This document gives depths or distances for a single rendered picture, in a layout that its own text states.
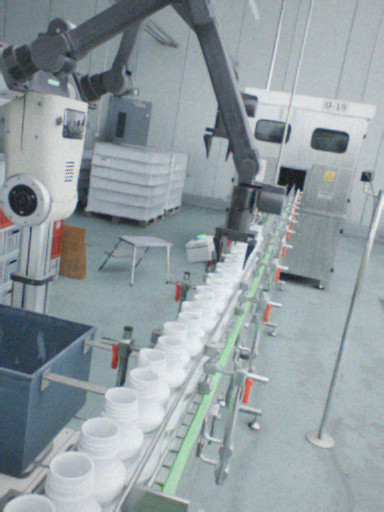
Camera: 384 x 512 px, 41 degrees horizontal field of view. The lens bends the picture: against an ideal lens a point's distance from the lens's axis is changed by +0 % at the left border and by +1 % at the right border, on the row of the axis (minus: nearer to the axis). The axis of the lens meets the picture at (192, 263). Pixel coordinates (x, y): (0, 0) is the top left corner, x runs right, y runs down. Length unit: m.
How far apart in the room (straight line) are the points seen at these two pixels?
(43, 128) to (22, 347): 0.61
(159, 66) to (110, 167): 4.55
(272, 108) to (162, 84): 6.29
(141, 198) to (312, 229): 2.98
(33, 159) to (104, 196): 6.53
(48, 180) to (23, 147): 0.11
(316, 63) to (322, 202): 6.02
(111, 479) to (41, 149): 1.16
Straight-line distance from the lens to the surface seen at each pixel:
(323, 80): 11.56
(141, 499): 0.58
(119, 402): 0.59
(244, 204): 1.23
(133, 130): 12.08
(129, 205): 7.95
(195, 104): 11.78
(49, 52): 1.36
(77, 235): 4.75
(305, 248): 6.02
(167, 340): 0.74
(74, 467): 0.49
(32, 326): 1.39
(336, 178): 5.95
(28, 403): 1.08
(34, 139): 1.55
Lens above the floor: 1.44
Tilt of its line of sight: 14 degrees down
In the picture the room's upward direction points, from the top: 10 degrees clockwise
